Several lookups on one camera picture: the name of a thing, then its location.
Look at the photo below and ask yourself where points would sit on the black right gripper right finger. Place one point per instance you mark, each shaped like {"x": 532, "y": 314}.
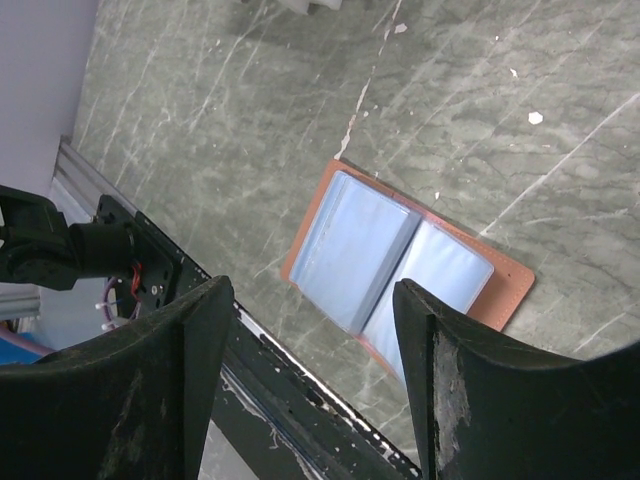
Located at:
{"x": 487, "y": 406}

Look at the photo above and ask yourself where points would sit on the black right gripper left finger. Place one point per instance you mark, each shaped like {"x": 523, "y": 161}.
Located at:
{"x": 133, "y": 403}

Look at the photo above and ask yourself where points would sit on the pink leather card holder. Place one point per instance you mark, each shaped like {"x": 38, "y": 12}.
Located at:
{"x": 359, "y": 237}

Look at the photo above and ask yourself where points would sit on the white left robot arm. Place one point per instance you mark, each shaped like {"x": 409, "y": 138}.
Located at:
{"x": 40, "y": 248}

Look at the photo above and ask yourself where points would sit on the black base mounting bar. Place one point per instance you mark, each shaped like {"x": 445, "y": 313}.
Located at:
{"x": 283, "y": 421}

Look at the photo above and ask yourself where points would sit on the aluminium front rail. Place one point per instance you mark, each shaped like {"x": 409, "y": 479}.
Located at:
{"x": 83, "y": 195}

